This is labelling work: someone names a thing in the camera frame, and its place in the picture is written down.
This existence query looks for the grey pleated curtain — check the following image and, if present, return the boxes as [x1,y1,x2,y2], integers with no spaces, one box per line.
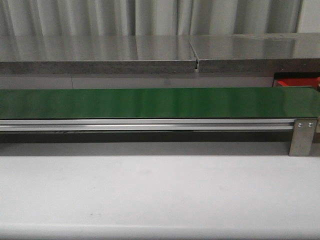
[0,0,303,36]

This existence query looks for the left grey stone shelf slab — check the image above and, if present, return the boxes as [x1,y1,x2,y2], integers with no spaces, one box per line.
[0,35,198,75]

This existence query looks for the aluminium conveyor side rail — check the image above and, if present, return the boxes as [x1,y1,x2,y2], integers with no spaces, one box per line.
[0,118,296,132]

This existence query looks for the grey stone shelf slab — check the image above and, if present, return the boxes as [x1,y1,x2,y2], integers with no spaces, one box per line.
[189,33,320,74]
[0,35,198,75]

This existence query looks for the steel conveyor support bracket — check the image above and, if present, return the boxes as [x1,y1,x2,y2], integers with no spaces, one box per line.
[288,118,318,157]

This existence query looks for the red plastic bin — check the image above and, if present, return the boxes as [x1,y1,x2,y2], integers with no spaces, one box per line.
[272,77,318,91]

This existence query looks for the green conveyor belt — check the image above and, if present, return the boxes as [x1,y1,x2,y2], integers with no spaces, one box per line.
[0,87,320,120]

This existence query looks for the right grey stone shelf slab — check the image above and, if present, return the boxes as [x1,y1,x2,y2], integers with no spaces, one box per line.
[189,33,320,74]

